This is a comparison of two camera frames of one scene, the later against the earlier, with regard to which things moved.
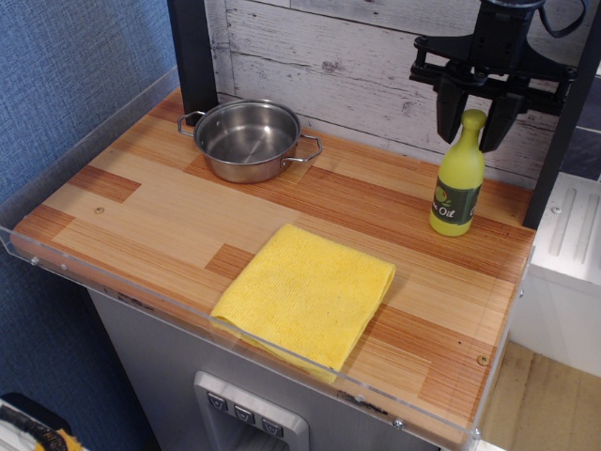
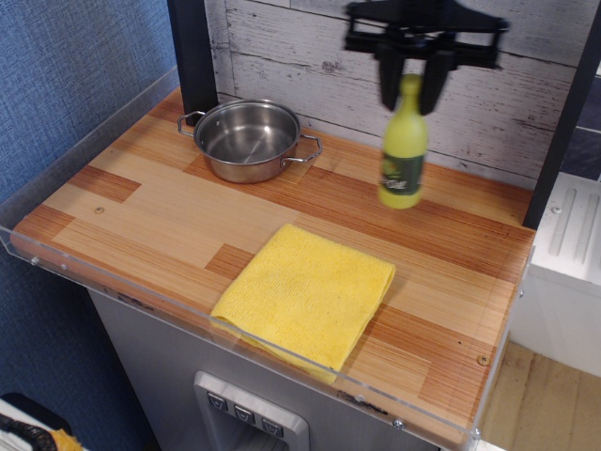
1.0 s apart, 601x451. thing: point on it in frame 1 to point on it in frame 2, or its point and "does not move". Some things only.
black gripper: (496, 59) to (440, 28)
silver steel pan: (249, 140) does not move
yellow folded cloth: (305, 298) does not move
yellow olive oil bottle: (460, 179) to (404, 147)
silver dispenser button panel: (231, 419) does not move
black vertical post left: (193, 55) does not move
